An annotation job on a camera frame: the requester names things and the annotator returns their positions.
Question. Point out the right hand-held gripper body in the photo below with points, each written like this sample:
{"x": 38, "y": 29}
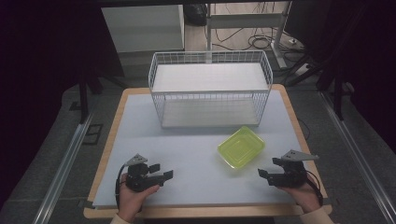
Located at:
{"x": 291, "y": 174}

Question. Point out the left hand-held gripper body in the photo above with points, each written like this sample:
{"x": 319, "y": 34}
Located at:
{"x": 141, "y": 179}

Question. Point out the green plastic container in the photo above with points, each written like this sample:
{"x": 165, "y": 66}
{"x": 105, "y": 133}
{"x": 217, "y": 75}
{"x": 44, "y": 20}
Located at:
{"x": 241, "y": 147}

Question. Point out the person's left hand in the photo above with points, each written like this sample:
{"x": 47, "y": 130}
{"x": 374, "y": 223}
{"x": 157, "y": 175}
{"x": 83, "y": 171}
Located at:
{"x": 132, "y": 200}

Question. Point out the person's right hand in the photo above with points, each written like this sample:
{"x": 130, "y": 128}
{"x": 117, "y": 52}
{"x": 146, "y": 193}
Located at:
{"x": 303, "y": 196}

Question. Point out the pale blue table mat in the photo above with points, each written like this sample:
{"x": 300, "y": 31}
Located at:
{"x": 186, "y": 168}

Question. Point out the black floor plate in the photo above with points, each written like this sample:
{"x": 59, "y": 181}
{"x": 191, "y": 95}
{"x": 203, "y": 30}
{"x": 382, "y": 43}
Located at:
{"x": 92, "y": 134}

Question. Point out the black metal stand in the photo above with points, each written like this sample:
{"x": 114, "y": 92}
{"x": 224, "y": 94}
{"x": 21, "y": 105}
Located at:
{"x": 83, "y": 96}
{"x": 337, "y": 93}

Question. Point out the white power strip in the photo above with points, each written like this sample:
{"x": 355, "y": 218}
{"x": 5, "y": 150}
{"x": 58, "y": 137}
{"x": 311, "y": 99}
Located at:
{"x": 302, "y": 69}

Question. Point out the white cabinet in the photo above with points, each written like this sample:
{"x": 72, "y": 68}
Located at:
{"x": 146, "y": 28}

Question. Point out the black bag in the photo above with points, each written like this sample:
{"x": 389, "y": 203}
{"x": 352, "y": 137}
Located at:
{"x": 195, "y": 14}

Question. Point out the aluminium floor rail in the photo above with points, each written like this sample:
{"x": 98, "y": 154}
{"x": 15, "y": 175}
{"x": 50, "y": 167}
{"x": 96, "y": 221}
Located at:
{"x": 62, "y": 171}
{"x": 361, "y": 155}

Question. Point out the white metal desk frame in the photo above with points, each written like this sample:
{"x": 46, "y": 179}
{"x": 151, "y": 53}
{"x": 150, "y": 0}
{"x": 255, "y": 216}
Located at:
{"x": 246, "y": 20}

